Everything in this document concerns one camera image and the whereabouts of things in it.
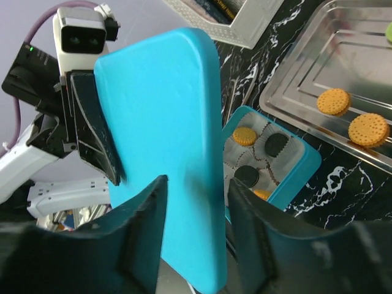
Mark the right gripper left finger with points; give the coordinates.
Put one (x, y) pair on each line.
(118, 252)

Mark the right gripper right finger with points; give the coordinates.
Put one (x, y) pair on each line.
(277, 253)

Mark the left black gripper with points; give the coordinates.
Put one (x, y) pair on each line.
(34, 79)

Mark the orange cookie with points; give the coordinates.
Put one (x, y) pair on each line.
(369, 130)
(244, 136)
(263, 194)
(334, 102)

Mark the blue tin lid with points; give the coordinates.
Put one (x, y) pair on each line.
(161, 99)

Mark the black cookie bottom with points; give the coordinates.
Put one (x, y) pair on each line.
(248, 175)

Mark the black cookie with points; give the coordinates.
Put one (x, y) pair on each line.
(274, 144)
(248, 175)

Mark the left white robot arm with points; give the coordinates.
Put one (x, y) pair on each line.
(64, 92)

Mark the blue cookie tin box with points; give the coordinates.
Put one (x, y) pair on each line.
(299, 175)

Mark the white paper cupcake liners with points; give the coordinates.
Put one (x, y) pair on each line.
(272, 170)

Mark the orange cookie bottom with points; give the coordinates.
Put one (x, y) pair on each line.
(369, 130)

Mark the white file organizer rack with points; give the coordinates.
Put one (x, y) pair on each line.
(240, 23)

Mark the steel baking tray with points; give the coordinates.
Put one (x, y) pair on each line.
(344, 46)

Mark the green cookie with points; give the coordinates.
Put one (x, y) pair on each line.
(388, 33)

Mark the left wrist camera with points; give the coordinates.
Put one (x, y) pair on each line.
(80, 32)

